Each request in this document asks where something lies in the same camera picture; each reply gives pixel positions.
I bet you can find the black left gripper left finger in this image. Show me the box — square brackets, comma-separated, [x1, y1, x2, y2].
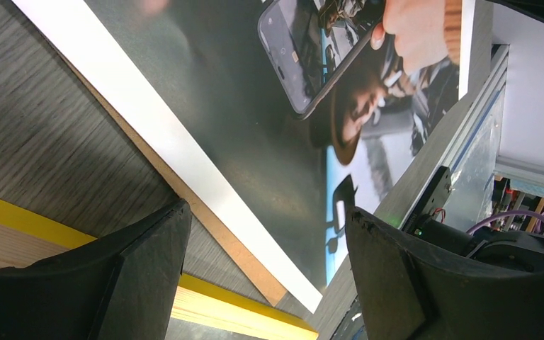
[0, 200, 192, 339]

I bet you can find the printed photo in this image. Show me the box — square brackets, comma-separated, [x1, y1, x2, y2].
[16, 1, 475, 312]

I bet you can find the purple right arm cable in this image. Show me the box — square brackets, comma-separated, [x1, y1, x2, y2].
[466, 210, 544, 242]

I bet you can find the yellow wooden picture frame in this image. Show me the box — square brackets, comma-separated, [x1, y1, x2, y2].
[0, 200, 318, 339]

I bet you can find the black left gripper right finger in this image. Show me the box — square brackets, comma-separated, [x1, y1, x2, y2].
[346, 208, 544, 339]

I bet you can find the brown backing board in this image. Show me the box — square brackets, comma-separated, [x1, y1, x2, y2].
[58, 52, 288, 307]

